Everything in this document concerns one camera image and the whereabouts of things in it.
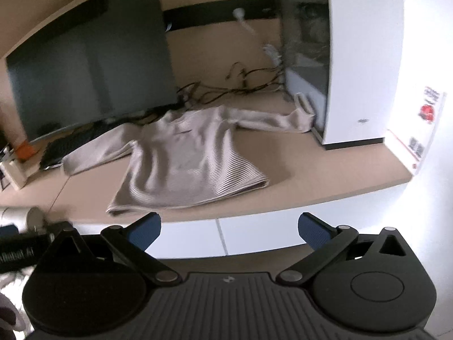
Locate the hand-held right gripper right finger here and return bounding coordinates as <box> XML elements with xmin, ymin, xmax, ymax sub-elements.
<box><xmin>275</xmin><ymin>212</ymin><xmax>407</xmax><ymax>286</ymax></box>

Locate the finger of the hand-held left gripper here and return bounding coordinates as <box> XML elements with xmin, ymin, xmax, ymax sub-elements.
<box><xmin>35</xmin><ymin>221</ymin><xmax>75</xmax><ymax>238</ymax></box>

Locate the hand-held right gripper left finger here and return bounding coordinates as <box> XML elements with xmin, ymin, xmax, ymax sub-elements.
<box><xmin>52</xmin><ymin>212</ymin><xmax>182</xmax><ymax>287</ymax></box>

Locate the beige striped knit sweater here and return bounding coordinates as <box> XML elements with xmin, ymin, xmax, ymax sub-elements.
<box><xmin>62</xmin><ymin>94</ymin><xmax>317</xmax><ymax>217</ymax></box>

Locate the silver cylinder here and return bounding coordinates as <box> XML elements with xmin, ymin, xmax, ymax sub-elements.
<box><xmin>0</xmin><ymin>206</ymin><xmax>46</xmax><ymax>234</ymax></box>

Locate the white open box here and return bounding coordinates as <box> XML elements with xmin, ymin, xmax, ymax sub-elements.
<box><xmin>0</xmin><ymin>152</ymin><xmax>36</xmax><ymax>189</ymax></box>

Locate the black keyboard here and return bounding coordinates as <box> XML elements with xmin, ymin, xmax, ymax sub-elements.
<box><xmin>39</xmin><ymin>120</ymin><xmax>121</xmax><ymax>171</ymax></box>

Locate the white carton with red print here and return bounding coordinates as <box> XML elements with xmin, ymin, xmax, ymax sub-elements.
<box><xmin>384</xmin><ymin>85</ymin><xmax>446</xmax><ymax>176</ymax></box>

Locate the black computer monitor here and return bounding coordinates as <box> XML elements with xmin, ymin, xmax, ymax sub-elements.
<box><xmin>5</xmin><ymin>0</ymin><xmax>179</xmax><ymax>146</ymax></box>

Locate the white computer case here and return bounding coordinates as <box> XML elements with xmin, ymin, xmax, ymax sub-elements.
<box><xmin>275</xmin><ymin>0</ymin><xmax>405</xmax><ymax>150</ymax></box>

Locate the black cable bundle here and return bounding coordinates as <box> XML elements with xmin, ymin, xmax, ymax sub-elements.
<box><xmin>176</xmin><ymin>62</ymin><xmax>289</xmax><ymax>110</ymax></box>

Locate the white cable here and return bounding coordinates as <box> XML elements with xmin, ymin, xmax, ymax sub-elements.
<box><xmin>241</xmin><ymin>19</ymin><xmax>284</xmax><ymax>69</ymax></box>

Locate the black wall strip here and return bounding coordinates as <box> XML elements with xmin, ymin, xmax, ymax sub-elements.
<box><xmin>163</xmin><ymin>0</ymin><xmax>280</xmax><ymax>31</ymax></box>

